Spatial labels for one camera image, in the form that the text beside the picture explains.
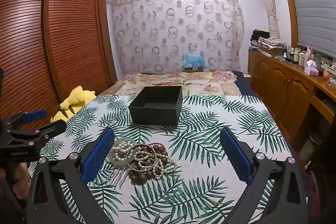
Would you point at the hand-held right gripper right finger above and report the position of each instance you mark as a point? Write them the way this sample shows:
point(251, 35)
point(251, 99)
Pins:
point(236, 153)

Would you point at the person's left forearm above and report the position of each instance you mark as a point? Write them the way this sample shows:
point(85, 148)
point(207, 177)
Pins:
point(9, 205)

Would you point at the wooden louvered wardrobe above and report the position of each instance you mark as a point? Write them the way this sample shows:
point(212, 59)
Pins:
point(71, 29)

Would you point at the navy bed sheet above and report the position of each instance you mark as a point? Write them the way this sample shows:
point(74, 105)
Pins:
point(245, 87)

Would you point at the person's left hand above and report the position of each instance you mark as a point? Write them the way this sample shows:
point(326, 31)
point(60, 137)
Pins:
point(22, 182)

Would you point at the leaf print cloth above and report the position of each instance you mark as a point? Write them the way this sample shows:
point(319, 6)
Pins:
point(204, 140)

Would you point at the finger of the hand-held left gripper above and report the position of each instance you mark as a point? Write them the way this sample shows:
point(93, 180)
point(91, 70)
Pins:
point(39, 133)
point(34, 115)

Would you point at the floral blanket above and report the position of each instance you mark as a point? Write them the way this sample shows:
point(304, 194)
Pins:
point(210, 85)

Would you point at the blue plush toy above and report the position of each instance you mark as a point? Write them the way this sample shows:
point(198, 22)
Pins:
point(194, 58)

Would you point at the dark glass bottle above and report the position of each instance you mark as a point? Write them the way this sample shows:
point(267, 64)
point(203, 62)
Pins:
point(290, 54)

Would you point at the circle patterned curtain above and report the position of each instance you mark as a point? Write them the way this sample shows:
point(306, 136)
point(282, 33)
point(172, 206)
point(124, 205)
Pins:
point(170, 29)

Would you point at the black box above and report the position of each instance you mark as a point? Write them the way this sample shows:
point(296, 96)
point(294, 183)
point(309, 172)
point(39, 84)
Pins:
point(157, 113)

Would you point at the small cardboard box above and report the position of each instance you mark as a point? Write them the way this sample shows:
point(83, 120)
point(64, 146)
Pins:
point(194, 69)

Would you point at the white lotion bottle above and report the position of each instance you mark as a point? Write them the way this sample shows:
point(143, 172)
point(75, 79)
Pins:
point(297, 56)

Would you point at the pale jade bangle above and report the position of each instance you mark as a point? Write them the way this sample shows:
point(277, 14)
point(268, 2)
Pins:
point(115, 161)

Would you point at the yellow plush toy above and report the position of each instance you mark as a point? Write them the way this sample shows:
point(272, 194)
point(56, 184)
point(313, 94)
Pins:
point(74, 98)

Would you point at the small pearl strand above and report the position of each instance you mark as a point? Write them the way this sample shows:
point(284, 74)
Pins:
point(160, 170)

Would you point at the grey window blind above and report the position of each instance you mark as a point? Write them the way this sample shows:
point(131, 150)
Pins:
point(312, 3)

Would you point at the woven basket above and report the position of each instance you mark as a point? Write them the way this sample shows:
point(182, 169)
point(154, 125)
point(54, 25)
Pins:
point(273, 52)

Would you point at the pink bottle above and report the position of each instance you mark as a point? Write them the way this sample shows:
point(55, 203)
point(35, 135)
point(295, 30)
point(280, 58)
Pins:
point(309, 54)

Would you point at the patterned metal bangle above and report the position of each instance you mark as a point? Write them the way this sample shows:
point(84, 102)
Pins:
point(136, 168)

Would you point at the white power strip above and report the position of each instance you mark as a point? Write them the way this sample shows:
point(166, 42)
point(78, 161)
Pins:
point(328, 65)

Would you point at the grey waste bin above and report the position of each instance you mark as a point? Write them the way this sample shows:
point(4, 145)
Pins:
point(317, 140)

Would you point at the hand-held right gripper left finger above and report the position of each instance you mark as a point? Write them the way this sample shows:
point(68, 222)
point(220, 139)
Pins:
point(97, 153)

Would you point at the stack of dark clothes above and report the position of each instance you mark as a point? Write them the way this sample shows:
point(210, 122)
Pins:
point(260, 37)

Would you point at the wooden sideboard cabinet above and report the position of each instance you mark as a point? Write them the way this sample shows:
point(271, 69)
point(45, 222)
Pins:
point(278, 82)

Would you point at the pink tissue box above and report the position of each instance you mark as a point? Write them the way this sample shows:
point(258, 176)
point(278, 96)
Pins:
point(311, 69)

